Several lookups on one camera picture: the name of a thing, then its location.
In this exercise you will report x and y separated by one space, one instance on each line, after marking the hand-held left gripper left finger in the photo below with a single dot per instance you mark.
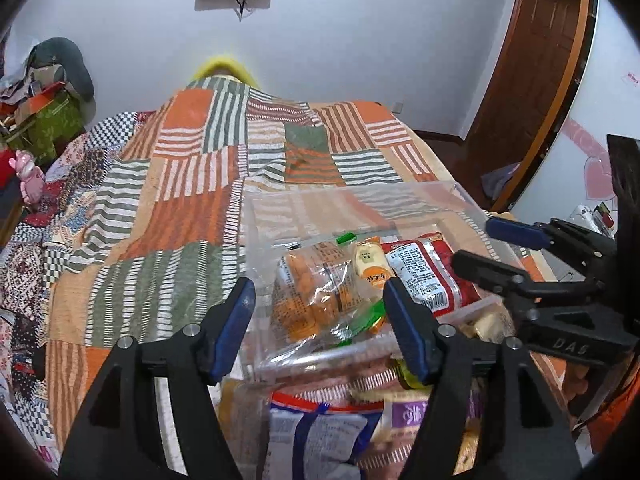
234 321

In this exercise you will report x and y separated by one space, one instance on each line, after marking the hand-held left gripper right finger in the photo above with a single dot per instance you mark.
404 321

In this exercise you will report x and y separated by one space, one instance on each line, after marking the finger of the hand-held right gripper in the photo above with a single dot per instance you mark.
515 233
492 271

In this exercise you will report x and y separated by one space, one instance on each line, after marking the clear plastic container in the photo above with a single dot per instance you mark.
350 210

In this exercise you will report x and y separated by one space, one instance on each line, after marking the green wrapped snack packet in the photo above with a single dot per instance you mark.
357 325

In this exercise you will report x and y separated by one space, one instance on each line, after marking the beige snack packet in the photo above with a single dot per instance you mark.
487 325

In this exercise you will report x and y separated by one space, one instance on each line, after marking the grey cloth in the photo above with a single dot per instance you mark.
500 180

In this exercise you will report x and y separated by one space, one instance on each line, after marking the red snack packet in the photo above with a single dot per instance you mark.
425 270

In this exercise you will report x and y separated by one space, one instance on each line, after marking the yellow snack packet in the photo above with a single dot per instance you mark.
370 265

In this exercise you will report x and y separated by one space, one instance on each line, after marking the orange biscuit snack packet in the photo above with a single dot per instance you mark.
305 295

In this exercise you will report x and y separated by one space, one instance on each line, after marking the pink striped snack packet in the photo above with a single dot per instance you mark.
330 375

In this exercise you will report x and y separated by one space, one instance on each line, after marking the purple snack packet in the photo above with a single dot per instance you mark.
407 415

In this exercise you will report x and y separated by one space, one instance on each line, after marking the orange striped patchwork blanket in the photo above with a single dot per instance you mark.
200 185

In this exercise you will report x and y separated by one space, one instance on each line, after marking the blue and white snack bag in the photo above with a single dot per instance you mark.
320 435

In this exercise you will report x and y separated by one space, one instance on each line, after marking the brown wooden door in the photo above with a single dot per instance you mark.
530 70

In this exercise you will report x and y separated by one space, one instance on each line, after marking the checkered floral patchwork quilt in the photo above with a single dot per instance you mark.
40 250

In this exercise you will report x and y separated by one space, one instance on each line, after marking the pink plush toy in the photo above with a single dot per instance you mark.
29 175

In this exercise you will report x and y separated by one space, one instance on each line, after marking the yellow pillow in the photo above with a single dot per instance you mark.
225 66

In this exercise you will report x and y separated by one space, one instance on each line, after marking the green patterned box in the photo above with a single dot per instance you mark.
55 125

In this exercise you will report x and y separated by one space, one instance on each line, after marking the orange cardboard box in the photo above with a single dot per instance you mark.
42 100

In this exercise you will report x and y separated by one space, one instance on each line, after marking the white wall socket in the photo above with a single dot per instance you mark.
398 107

